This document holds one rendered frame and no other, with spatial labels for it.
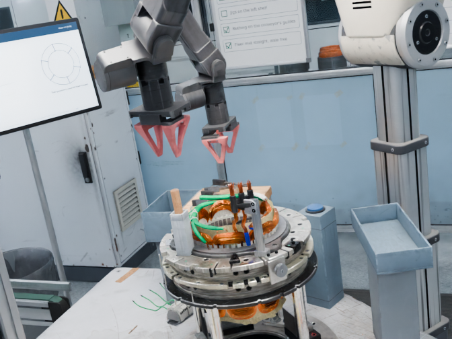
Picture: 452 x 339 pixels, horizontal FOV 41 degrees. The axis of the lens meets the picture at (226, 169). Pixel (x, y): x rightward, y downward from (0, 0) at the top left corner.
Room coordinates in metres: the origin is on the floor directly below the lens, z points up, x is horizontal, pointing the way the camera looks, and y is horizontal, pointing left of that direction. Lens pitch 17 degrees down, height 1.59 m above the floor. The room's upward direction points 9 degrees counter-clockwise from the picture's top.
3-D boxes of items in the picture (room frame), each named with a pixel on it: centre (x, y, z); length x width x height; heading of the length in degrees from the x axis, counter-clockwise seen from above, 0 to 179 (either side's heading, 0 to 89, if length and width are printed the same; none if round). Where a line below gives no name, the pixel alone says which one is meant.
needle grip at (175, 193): (1.12, 0.10, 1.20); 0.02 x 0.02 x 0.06
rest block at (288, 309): (1.22, -0.11, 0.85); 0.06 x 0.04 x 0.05; 23
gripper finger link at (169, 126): (1.12, 0.10, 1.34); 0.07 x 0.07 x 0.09; 58
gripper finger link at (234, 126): (1.58, -0.01, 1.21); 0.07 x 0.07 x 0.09; 69
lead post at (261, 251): (1.06, -0.04, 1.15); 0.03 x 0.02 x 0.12; 59
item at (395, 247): (1.17, -0.32, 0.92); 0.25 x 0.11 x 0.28; 177
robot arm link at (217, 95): (1.54, 0.01, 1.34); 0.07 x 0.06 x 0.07; 119
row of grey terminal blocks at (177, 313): (1.43, 0.17, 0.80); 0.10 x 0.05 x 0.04; 141
